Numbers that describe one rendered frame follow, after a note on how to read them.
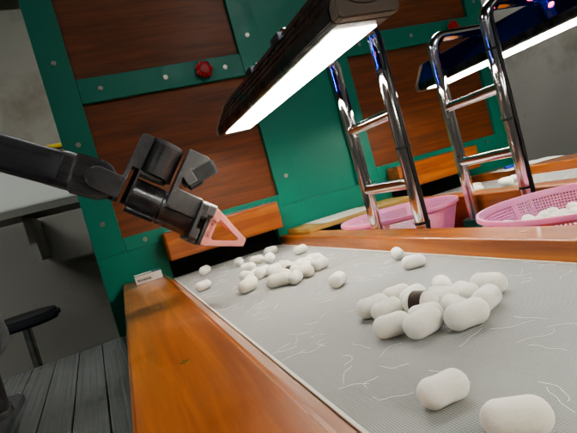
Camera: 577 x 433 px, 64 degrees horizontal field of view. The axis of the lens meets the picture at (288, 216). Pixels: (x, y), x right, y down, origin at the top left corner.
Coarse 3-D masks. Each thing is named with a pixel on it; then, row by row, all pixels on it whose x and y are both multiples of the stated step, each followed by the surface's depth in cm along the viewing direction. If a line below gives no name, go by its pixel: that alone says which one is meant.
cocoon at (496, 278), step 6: (474, 276) 44; (480, 276) 44; (486, 276) 43; (492, 276) 43; (498, 276) 42; (504, 276) 43; (474, 282) 44; (480, 282) 43; (486, 282) 43; (492, 282) 42; (498, 282) 42; (504, 282) 42; (504, 288) 42
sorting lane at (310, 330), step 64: (384, 256) 74; (448, 256) 62; (256, 320) 57; (320, 320) 50; (512, 320) 36; (576, 320) 33; (320, 384) 34; (384, 384) 32; (512, 384) 27; (576, 384) 26
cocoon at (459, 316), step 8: (456, 304) 37; (464, 304) 37; (472, 304) 37; (480, 304) 36; (488, 304) 37; (448, 312) 37; (456, 312) 36; (464, 312) 36; (472, 312) 36; (480, 312) 36; (488, 312) 36; (448, 320) 36; (456, 320) 36; (464, 320) 36; (472, 320) 36; (480, 320) 36; (456, 328) 36; (464, 328) 36
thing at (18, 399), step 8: (0, 376) 67; (0, 384) 66; (0, 392) 66; (0, 400) 65; (8, 400) 67; (16, 400) 72; (0, 408) 65; (8, 408) 66; (16, 408) 69; (0, 416) 64; (8, 416) 65; (16, 416) 67; (0, 424) 63; (8, 424) 62; (0, 432) 60; (8, 432) 61
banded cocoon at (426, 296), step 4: (408, 292) 44; (424, 292) 42; (428, 292) 42; (432, 292) 42; (404, 296) 43; (420, 296) 42; (424, 296) 42; (428, 296) 42; (432, 296) 42; (436, 296) 42; (404, 300) 43; (420, 300) 42; (424, 300) 42; (428, 300) 41; (432, 300) 41; (436, 300) 41; (404, 304) 43; (404, 308) 43; (408, 308) 43
